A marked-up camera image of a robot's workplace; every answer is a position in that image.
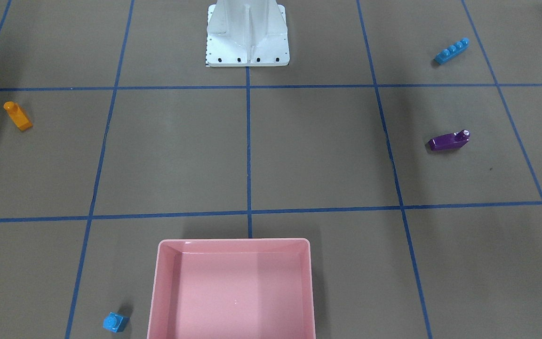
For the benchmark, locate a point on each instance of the long blue four-stud block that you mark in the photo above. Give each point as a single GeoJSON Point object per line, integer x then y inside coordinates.
{"type": "Point", "coordinates": [452, 51]}

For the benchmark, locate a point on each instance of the small blue block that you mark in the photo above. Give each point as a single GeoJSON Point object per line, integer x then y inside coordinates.
{"type": "Point", "coordinates": [115, 322]}

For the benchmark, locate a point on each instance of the orange slope block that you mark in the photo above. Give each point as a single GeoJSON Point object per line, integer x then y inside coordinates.
{"type": "Point", "coordinates": [18, 115]}

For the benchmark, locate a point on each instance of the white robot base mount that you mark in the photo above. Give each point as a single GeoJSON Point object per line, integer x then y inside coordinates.
{"type": "Point", "coordinates": [247, 33]}

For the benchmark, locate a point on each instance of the purple slope block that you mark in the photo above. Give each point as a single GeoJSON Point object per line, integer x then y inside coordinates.
{"type": "Point", "coordinates": [450, 141]}

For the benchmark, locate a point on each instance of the pink plastic box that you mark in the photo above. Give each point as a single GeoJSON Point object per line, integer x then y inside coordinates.
{"type": "Point", "coordinates": [233, 289]}

